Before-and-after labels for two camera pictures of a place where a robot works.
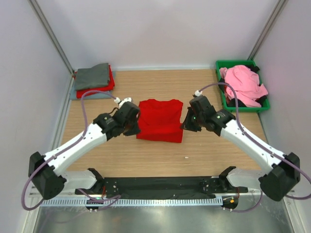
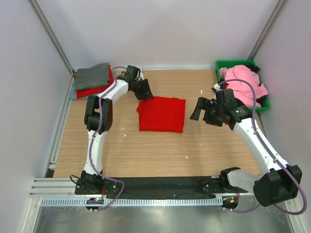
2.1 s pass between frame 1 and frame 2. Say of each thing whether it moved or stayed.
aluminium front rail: stayed
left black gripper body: moved
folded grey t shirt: stayed
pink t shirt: stayed
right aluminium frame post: stayed
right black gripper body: moved
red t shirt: moved
